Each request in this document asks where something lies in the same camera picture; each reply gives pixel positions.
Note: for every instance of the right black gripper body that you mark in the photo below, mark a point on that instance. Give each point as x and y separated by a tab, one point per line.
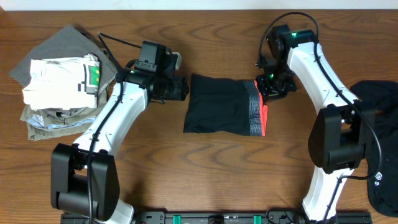
278	83

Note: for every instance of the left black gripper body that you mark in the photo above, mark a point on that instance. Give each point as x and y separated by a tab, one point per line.
184	89

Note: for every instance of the black leggings with red waistband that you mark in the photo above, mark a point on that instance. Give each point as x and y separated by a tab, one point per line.
223	104

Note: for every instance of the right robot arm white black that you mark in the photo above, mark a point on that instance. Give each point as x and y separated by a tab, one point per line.
342	134

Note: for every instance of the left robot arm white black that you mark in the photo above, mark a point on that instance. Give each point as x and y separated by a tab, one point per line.
84	177

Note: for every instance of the white folded printed shirt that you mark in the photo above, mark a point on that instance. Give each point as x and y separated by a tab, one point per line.
63	83

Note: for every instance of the black garment pile right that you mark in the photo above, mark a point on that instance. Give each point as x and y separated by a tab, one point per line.
382	189

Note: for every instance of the grey folded shirt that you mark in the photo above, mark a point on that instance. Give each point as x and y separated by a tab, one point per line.
68	42

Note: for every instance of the olive folded garment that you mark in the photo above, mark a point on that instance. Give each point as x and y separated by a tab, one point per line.
54	123

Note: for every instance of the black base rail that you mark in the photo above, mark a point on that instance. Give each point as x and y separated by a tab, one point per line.
271	216

